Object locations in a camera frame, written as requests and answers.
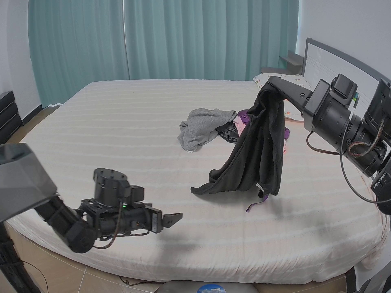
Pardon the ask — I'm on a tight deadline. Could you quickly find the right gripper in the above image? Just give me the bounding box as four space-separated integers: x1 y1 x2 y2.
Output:
266 76 363 153

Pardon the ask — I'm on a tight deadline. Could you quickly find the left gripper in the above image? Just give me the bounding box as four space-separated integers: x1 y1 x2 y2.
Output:
98 206 183 237

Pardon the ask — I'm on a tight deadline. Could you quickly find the black long-sleeved top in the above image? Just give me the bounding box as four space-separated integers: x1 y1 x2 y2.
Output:
190 83 290 212

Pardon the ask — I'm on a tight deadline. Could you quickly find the pile of clothes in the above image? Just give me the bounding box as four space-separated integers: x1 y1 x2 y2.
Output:
217 109 291 213

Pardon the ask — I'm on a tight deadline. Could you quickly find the bed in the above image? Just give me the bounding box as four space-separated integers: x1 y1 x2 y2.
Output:
5 37 391 286

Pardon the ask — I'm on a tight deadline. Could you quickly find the white printed pillow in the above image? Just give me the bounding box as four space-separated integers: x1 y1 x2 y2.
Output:
253 73 313 122

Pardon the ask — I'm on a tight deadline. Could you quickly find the grey bedside table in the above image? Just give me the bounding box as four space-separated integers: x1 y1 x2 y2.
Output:
260 50 305 76

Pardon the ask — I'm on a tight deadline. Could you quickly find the grey garment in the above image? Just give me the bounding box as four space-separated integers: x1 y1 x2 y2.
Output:
177 108 238 154

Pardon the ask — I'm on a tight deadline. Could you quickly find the blue-green curtain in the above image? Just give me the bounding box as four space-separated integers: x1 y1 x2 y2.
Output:
28 0 129 109
123 0 300 82

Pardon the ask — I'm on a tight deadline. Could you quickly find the black chest of drawers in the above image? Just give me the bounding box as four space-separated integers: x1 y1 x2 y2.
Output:
0 90 24 144

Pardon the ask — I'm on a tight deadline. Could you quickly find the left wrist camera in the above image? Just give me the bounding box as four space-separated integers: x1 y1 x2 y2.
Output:
121 184 145 209

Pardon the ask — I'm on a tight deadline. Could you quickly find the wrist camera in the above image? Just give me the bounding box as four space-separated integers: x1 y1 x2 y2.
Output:
121 184 145 209
330 74 358 107

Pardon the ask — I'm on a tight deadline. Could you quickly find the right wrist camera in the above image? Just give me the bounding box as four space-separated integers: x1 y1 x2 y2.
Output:
330 74 358 107

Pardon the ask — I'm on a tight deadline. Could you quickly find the thin black cable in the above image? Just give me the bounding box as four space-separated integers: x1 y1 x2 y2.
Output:
119 275 167 286

